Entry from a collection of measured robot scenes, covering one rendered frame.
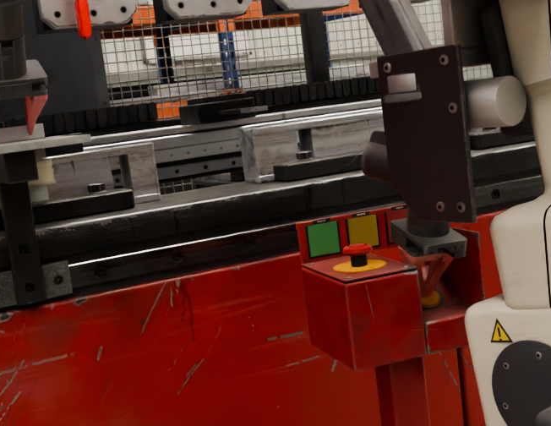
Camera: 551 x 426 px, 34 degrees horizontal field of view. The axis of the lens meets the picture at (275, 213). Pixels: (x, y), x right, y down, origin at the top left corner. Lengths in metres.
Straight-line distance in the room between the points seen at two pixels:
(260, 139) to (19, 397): 0.58
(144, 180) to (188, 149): 0.31
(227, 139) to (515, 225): 1.05
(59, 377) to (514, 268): 0.75
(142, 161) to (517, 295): 0.80
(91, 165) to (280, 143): 0.33
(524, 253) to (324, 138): 0.83
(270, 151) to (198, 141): 0.26
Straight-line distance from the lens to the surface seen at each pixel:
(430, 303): 1.27
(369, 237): 1.32
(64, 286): 1.34
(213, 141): 1.79
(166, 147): 1.76
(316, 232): 1.28
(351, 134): 1.64
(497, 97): 0.81
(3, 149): 1.18
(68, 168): 1.45
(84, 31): 1.41
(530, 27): 0.83
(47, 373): 1.36
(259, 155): 1.55
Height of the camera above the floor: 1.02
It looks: 7 degrees down
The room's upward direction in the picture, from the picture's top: 7 degrees counter-clockwise
